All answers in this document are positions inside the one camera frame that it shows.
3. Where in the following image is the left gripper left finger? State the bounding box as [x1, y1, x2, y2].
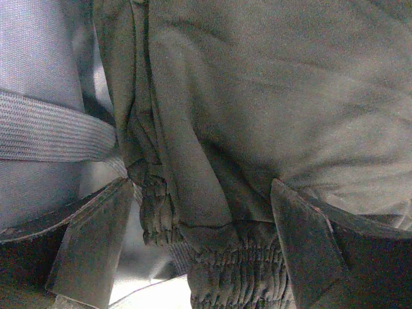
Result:
[1, 178, 134, 308]

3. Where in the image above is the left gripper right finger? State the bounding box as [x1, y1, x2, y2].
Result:
[270, 180, 411, 308]

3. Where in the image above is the yellow Pikachu hard suitcase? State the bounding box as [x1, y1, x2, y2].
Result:
[1, 1, 190, 308]

